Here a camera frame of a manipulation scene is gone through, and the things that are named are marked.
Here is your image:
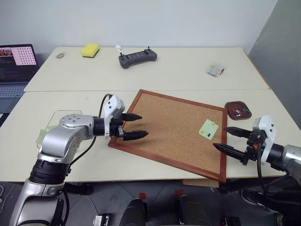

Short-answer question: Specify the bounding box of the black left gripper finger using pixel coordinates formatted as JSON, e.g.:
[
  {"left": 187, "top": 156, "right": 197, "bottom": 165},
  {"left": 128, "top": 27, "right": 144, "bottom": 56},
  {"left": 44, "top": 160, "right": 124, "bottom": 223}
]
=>
[
  {"left": 122, "top": 129, "right": 150, "bottom": 142},
  {"left": 121, "top": 113, "right": 143, "bottom": 122}
]

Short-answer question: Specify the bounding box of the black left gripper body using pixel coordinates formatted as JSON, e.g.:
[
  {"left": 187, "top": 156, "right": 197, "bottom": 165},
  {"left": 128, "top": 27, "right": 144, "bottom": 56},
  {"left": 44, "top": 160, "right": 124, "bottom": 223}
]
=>
[{"left": 109, "top": 113, "right": 125, "bottom": 138}]

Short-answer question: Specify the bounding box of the grey handheld remote controller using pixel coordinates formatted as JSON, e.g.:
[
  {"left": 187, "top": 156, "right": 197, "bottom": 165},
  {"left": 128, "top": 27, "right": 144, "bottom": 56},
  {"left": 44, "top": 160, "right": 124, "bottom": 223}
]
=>
[{"left": 118, "top": 46, "right": 158, "bottom": 70}]

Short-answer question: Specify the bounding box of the open laptop computer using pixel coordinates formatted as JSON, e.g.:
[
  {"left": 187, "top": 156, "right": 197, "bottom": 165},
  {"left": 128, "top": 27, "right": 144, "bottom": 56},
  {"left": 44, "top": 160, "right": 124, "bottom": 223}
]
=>
[{"left": 0, "top": 44, "right": 40, "bottom": 114}]

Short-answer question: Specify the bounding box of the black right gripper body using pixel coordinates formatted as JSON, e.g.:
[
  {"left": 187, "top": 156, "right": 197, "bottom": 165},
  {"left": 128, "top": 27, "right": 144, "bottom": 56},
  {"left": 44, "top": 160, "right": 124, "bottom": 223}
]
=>
[{"left": 241, "top": 129, "right": 262, "bottom": 166}]

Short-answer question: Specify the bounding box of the light green paper note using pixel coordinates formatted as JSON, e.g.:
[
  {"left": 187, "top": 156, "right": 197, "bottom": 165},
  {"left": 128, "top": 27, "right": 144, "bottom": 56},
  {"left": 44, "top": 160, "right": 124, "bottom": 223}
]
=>
[{"left": 198, "top": 119, "right": 220, "bottom": 138}]

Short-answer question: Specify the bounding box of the wood-framed cork board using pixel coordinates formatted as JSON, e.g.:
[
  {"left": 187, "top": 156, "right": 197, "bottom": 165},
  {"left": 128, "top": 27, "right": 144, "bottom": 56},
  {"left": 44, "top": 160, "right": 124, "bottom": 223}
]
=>
[{"left": 107, "top": 89, "right": 229, "bottom": 184}]

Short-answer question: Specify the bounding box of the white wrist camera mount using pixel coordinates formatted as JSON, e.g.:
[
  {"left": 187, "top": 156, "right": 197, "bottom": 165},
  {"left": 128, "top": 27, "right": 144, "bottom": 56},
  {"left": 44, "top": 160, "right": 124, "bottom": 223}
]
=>
[
  {"left": 103, "top": 94, "right": 127, "bottom": 137},
  {"left": 252, "top": 115, "right": 277, "bottom": 164}
]

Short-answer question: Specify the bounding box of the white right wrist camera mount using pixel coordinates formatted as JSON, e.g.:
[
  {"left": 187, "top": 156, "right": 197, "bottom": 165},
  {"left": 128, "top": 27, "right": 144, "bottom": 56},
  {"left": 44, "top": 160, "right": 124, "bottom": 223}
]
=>
[{"left": 252, "top": 115, "right": 277, "bottom": 164}]

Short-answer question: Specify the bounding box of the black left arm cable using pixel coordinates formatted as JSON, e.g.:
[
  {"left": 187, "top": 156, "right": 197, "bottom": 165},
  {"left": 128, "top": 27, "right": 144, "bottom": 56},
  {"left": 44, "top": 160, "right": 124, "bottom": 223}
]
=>
[{"left": 69, "top": 94, "right": 112, "bottom": 165}]

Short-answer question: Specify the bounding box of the green tape strip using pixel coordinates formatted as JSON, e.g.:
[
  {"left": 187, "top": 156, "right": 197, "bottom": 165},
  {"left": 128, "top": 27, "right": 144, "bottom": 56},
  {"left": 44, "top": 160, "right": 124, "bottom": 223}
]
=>
[{"left": 35, "top": 125, "right": 58, "bottom": 145}]

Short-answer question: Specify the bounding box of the clear plastic pin box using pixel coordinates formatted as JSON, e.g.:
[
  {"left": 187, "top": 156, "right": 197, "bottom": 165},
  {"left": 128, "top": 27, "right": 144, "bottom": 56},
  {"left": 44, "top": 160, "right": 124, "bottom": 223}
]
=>
[{"left": 205, "top": 61, "right": 226, "bottom": 79}]

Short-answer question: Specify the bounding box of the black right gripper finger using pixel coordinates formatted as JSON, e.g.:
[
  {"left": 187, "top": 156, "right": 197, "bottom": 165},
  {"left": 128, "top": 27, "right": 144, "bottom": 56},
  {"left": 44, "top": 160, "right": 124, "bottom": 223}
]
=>
[
  {"left": 222, "top": 126, "right": 253, "bottom": 139},
  {"left": 212, "top": 142, "right": 246, "bottom": 163}
]

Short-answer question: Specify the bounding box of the black shoe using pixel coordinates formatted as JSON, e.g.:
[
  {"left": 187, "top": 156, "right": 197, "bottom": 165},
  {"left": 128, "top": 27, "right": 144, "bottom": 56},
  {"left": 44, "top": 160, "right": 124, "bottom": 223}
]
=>
[{"left": 240, "top": 187, "right": 281, "bottom": 213}]

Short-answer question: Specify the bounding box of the brown square tray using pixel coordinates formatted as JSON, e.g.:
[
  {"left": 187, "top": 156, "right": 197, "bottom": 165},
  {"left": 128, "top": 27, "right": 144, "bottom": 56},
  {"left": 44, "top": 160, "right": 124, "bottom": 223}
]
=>
[{"left": 224, "top": 100, "right": 253, "bottom": 121}]

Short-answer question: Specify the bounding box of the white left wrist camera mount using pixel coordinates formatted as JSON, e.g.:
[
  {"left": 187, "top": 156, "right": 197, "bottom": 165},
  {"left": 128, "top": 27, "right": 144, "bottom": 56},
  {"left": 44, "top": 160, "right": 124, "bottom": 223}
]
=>
[{"left": 103, "top": 94, "right": 127, "bottom": 137}]

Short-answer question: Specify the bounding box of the clear acrylic plate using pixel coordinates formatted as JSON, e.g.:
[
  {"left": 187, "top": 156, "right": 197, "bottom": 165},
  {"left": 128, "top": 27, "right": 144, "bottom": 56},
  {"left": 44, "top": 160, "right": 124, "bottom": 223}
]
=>
[{"left": 37, "top": 109, "right": 83, "bottom": 149}]

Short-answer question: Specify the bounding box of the dark rounded shape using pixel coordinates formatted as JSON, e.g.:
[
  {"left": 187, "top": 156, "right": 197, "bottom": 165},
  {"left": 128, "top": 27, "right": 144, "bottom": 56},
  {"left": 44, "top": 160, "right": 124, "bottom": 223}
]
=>
[{"left": 119, "top": 197, "right": 148, "bottom": 226}]

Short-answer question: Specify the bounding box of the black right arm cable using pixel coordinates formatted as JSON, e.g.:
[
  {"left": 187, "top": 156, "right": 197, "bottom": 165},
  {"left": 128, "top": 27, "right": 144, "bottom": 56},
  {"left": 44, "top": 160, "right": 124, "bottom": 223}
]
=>
[{"left": 256, "top": 143, "right": 293, "bottom": 201}]

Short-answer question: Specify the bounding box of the yellow sponge with dark base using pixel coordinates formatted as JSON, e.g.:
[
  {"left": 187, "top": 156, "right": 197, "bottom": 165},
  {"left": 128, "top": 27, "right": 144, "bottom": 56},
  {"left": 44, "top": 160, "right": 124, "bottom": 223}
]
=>
[{"left": 81, "top": 43, "right": 101, "bottom": 59}]

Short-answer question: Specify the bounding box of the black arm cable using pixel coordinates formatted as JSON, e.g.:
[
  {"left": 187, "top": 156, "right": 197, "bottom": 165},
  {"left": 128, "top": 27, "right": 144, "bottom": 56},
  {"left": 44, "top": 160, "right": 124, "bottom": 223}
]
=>
[
  {"left": 69, "top": 94, "right": 112, "bottom": 165},
  {"left": 256, "top": 143, "right": 293, "bottom": 201}
]

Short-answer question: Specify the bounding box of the brown cardboard piece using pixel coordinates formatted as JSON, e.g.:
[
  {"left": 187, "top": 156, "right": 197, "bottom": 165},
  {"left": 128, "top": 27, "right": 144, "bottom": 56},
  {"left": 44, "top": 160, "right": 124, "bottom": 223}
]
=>
[{"left": 182, "top": 178, "right": 221, "bottom": 188}]

